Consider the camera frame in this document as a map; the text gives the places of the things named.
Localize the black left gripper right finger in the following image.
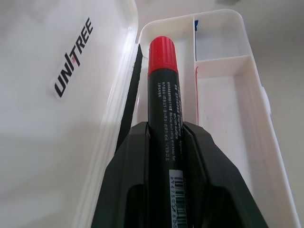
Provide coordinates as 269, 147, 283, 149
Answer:
183, 124, 269, 228

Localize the red capped black marker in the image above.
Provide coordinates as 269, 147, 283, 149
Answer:
146, 35, 191, 228

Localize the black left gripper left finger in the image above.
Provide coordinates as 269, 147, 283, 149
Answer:
94, 120, 154, 228

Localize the white plastic pencil case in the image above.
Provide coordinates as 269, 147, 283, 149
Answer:
0, 0, 304, 228

